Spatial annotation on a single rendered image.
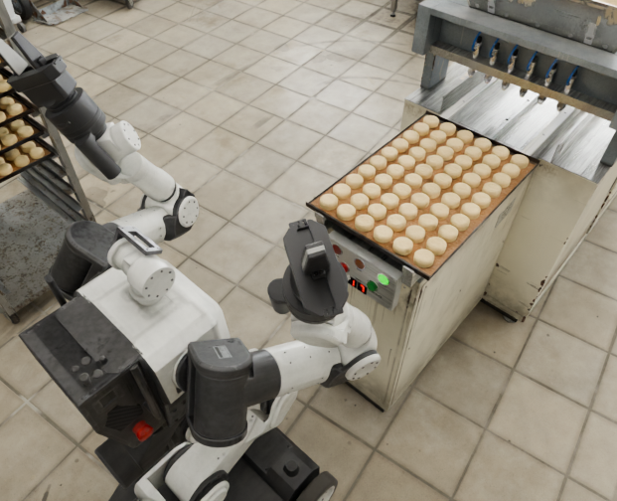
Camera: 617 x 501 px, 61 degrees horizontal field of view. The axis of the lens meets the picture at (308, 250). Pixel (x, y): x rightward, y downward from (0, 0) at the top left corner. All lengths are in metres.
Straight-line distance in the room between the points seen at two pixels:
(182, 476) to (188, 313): 0.78
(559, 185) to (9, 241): 2.29
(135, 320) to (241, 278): 1.50
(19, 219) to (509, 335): 2.30
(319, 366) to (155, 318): 0.31
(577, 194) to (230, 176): 1.82
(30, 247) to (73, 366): 1.73
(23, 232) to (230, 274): 0.98
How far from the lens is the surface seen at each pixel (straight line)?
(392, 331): 1.59
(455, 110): 1.88
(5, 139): 2.15
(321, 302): 0.62
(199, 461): 1.66
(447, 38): 1.95
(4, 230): 2.81
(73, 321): 1.02
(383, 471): 2.01
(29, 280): 2.53
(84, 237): 1.13
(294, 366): 0.95
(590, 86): 1.81
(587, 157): 1.93
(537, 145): 1.80
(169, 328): 0.96
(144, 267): 0.90
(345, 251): 1.43
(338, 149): 3.14
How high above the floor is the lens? 1.89
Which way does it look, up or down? 48 degrees down
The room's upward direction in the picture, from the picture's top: straight up
